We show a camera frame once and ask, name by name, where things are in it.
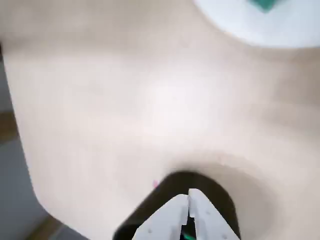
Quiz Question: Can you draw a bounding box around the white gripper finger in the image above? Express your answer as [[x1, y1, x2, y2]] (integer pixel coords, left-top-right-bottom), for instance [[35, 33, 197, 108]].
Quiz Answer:
[[188, 188, 241, 240], [133, 194, 189, 240]]

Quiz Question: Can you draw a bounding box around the black round pot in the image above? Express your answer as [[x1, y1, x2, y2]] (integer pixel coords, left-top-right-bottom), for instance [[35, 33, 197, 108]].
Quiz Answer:
[[113, 171, 242, 240]]

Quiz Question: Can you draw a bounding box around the white paper plate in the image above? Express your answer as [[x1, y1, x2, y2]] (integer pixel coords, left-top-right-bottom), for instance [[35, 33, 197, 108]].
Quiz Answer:
[[193, 0, 320, 49]]

